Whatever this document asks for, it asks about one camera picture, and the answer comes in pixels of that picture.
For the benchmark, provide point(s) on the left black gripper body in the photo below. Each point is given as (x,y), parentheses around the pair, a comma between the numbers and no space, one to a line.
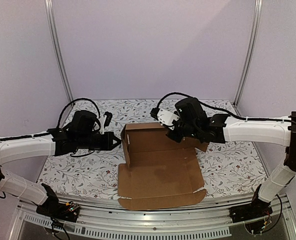
(85,141)

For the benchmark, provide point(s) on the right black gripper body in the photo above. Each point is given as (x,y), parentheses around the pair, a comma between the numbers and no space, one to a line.
(177,131)

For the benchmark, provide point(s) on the brown cardboard box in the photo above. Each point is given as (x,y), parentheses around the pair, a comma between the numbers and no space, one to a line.
(159,173)

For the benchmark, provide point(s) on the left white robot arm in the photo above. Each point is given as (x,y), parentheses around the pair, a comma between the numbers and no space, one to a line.
(86,131)

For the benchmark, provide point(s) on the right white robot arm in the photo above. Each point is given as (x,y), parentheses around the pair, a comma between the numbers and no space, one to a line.
(190,120)

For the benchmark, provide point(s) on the floral patterned table mat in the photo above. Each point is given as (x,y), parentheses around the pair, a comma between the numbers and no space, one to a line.
(228,169)

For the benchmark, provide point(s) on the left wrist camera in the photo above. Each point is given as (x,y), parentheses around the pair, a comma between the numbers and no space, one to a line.
(104,121)

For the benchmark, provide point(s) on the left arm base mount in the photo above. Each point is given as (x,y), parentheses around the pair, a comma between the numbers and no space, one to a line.
(68,211)

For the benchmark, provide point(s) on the aluminium front rail frame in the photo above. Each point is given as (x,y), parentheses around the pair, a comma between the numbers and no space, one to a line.
(105,219)

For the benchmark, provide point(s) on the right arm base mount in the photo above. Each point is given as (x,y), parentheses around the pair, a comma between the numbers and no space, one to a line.
(255,211)

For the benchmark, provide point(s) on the right aluminium corner post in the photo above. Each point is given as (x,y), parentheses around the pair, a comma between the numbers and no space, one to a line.
(250,50)

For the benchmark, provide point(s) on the aluminium corner post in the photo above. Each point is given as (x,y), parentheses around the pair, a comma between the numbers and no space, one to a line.
(250,50)
(57,49)

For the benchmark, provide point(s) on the left aluminium corner post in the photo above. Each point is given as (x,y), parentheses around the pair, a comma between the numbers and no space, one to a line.
(57,49)

